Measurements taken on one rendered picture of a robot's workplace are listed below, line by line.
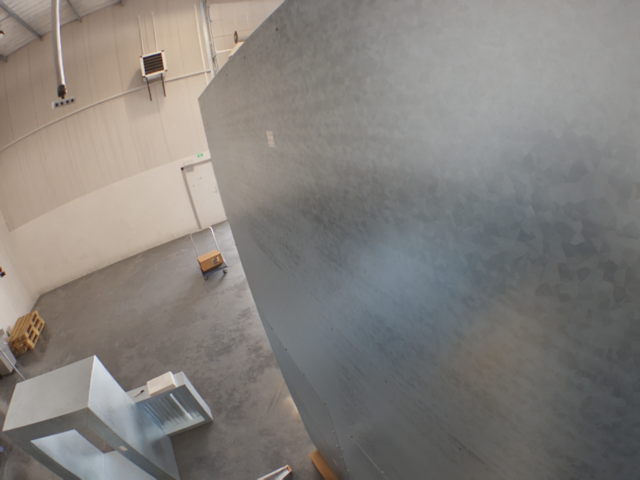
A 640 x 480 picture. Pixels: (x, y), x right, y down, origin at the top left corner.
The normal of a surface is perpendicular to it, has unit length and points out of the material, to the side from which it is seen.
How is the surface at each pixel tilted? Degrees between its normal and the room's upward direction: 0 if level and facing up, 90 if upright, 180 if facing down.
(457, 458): 90
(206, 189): 90
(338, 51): 90
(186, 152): 90
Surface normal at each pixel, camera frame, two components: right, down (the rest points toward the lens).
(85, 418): 0.49, 0.31
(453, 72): -0.86, 0.34
